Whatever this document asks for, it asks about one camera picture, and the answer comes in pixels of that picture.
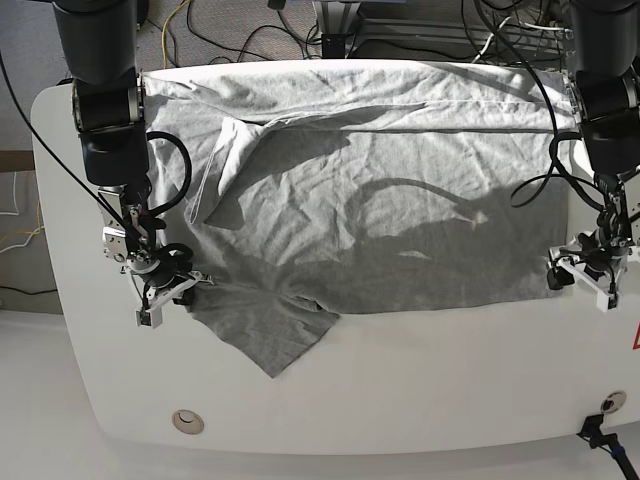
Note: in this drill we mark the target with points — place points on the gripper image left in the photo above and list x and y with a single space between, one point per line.
165 275

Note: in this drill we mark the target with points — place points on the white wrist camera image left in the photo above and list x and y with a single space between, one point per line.
151 318

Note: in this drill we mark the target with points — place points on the grey T-shirt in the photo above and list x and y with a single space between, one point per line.
323 190

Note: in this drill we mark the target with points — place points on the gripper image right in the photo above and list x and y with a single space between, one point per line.
592 259

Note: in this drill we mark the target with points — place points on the round grommet with cable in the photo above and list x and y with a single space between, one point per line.
613 402

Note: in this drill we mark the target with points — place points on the round beige table grommet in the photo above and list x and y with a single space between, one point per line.
188 422

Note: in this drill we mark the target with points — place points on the red warning triangle sticker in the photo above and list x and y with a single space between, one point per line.
636 343

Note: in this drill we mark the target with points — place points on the black clamp with cable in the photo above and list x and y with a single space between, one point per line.
592 434

